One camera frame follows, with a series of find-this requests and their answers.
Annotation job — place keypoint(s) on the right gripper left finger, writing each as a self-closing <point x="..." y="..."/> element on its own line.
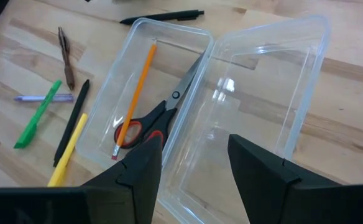
<point x="138" y="186"/>

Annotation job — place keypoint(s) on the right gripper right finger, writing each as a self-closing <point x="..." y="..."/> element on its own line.
<point x="271" y="193"/>

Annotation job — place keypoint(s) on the yellow pen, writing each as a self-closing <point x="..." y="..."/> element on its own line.
<point x="71" y="146"/>

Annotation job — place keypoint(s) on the orange pencil with eraser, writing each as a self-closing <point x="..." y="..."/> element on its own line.
<point x="136" y="96"/>

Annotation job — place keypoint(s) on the black click pen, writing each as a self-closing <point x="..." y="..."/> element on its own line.
<point x="163" y="16"/>

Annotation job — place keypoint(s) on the clear plastic box lid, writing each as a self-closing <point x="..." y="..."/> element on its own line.
<point x="250" y="118"/>

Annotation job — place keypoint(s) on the clear plastic supply box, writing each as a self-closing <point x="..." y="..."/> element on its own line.
<point x="122" y="77"/>

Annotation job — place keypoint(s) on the black marker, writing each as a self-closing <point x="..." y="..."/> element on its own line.
<point x="72" y="121"/>

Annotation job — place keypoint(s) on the green marker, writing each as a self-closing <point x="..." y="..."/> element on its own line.
<point x="35" y="119"/>

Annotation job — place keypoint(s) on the purple pen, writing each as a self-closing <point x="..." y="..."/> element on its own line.
<point x="26" y="98"/>

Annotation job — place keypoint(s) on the brown pen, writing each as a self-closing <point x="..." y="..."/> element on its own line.
<point x="67" y="62"/>

